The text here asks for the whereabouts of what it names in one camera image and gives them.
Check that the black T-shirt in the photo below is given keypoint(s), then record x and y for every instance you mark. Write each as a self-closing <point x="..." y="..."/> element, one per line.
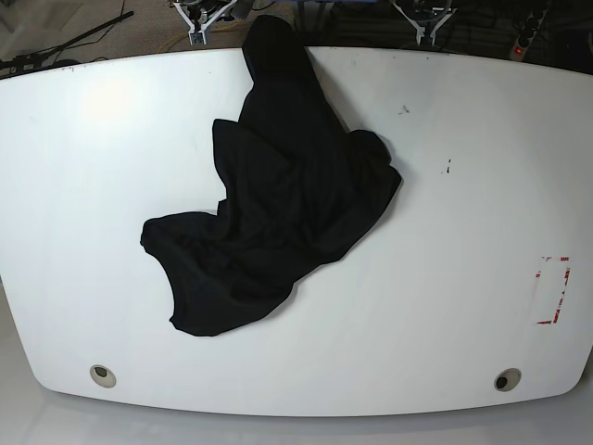
<point x="301" y="191"/>

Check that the red tape rectangle marking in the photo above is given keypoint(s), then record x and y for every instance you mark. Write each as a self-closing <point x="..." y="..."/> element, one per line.
<point x="552" y="278"/>

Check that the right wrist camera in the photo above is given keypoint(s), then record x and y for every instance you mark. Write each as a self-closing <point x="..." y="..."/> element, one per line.
<point x="197" y="38"/>

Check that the left table cable grommet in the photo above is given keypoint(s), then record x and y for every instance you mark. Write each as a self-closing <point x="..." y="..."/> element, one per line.
<point x="102" y="376"/>

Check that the table cable grommet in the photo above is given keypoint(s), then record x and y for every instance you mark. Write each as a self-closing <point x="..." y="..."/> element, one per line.
<point x="507" y="380"/>
<point x="102" y="376"/>

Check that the right table cable grommet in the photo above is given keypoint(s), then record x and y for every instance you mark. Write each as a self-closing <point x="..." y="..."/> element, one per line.
<point x="507" y="380"/>

